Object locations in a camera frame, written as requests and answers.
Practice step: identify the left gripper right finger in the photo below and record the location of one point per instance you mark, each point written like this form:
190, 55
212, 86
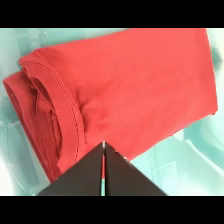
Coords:
128, 178

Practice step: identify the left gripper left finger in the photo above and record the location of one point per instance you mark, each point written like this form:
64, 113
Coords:
81, 178

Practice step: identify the red T-shirt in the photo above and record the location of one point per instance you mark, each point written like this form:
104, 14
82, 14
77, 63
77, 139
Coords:
133, 86

